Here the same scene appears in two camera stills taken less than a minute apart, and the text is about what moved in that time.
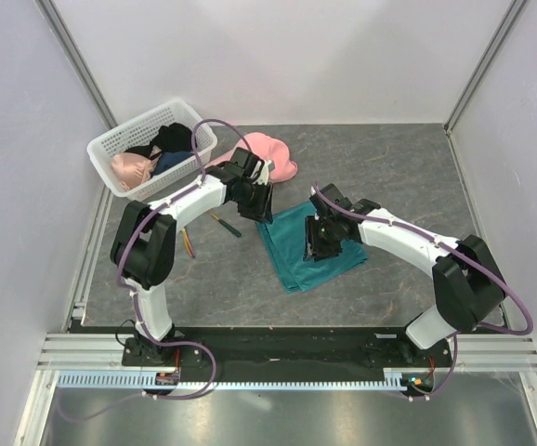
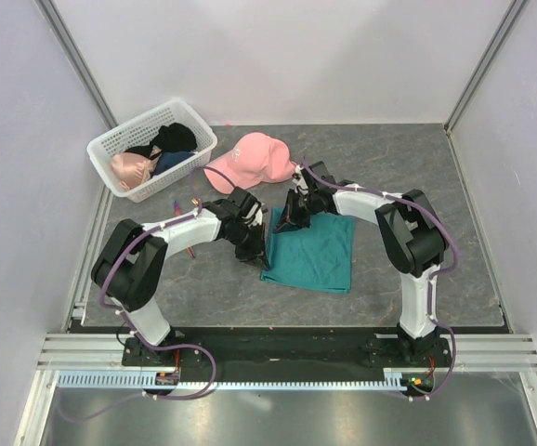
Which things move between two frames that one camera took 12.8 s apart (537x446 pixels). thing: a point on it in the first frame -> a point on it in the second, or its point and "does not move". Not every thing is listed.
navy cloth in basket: (165, 159) does not move
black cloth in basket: (175, 137) does not move
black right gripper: (312, 244) -> (283, 224)
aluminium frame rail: (85, 351) does not move
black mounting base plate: (251, 348) does not move
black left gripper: (262, 210) -> (256, 253)
